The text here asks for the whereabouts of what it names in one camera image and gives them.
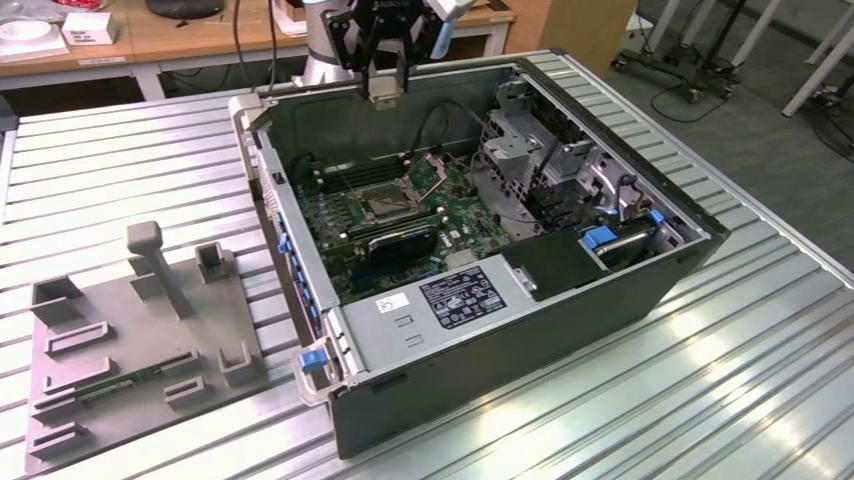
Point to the wooden desk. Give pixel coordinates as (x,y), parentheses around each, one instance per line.
(201,35)

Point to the wooden cabinet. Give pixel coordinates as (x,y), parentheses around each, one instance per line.
(581,30)

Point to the silver drive cage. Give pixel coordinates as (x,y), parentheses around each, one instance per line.
(508,150)

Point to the grey parts rack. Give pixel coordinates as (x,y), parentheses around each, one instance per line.
(134,340)

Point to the thin metal locking lever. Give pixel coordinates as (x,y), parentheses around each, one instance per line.
(345,181)

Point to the CPU socket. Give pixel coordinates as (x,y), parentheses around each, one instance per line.
(388,205)

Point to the blue drive latch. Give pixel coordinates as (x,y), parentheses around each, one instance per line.
(596,237)

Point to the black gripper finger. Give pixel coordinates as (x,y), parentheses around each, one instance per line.
(430,35)
(337,40)

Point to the red patterned packet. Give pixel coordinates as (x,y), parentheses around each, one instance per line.
(84,4)

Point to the black wheeled stand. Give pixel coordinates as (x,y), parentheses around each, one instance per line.
(717,50)

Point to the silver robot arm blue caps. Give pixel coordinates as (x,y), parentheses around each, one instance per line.
(314,72)

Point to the silver CPU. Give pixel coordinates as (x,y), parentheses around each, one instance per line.
(388,89)

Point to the black RAM slot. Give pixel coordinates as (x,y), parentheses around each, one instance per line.
(361,173)
(386,225)
(360,167)
(366,185)
(364,179)

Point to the white table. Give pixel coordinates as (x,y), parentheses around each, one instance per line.
(795,106)

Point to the black round monitor base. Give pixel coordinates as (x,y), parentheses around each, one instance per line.
(188,6)

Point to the blue case release latch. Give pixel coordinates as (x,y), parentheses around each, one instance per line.
(310,362)

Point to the small blue clip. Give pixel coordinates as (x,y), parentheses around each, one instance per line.
(653,218)

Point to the white labelled box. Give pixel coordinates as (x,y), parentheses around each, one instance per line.
(90,27)

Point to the black graphics card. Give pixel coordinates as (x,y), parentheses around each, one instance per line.
(401,247)

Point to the green RAM stick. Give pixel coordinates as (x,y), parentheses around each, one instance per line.
(134,377)

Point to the black PC case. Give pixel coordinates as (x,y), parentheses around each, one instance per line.
(501,360)

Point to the silver power supply unit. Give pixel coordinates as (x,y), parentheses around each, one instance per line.
(394,340)

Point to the green motherboard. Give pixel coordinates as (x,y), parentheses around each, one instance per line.
(461,200)

